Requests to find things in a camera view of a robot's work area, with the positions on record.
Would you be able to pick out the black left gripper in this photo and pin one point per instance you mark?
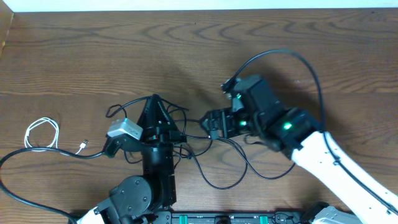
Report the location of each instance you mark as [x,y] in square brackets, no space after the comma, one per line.
[157,132]

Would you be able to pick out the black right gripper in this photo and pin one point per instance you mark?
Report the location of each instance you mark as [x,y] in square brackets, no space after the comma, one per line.
[227,115]

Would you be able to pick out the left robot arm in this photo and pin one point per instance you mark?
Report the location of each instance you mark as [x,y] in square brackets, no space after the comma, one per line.
[138,198]

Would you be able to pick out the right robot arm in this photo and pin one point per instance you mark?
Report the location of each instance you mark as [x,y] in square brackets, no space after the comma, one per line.
[299,136]

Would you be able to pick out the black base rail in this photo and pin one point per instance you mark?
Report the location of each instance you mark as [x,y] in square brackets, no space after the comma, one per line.
[321,212]

